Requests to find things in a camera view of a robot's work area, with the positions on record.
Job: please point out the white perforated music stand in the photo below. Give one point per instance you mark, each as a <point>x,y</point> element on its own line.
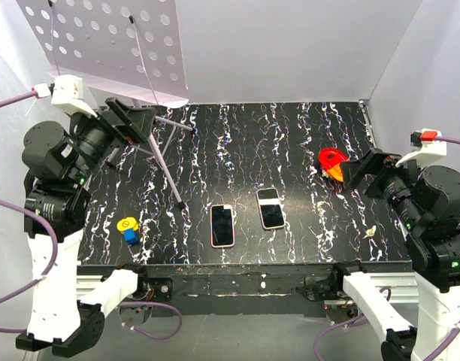
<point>128,48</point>

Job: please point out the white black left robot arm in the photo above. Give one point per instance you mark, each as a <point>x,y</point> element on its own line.
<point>60,163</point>

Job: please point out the pink phone case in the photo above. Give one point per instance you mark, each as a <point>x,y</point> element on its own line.
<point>222,246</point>

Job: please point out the phone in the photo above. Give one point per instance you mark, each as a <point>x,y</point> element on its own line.
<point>270,208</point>

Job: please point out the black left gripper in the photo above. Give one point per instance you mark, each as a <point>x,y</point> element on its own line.
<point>134,122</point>

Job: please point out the red orange tape dispenser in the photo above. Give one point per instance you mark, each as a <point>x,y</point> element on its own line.
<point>330,160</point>

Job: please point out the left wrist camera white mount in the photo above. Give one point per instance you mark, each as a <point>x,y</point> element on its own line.
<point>67,95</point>

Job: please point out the small white crumpled scrap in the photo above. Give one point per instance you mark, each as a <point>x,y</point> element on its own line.
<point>369,233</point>

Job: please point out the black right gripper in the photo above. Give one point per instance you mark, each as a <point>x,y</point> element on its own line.
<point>374,161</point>

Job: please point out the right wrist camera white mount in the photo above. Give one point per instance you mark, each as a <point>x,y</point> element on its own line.
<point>427,148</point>

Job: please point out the yellow and blue toy block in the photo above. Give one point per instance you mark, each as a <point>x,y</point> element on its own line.
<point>128,227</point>

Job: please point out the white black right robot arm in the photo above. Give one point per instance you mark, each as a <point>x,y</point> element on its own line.
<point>426,200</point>

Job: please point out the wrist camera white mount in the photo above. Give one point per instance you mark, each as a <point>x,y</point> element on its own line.
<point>67,95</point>
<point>427,148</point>

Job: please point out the black base frame bar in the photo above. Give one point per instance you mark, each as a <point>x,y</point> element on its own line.
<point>233,289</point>

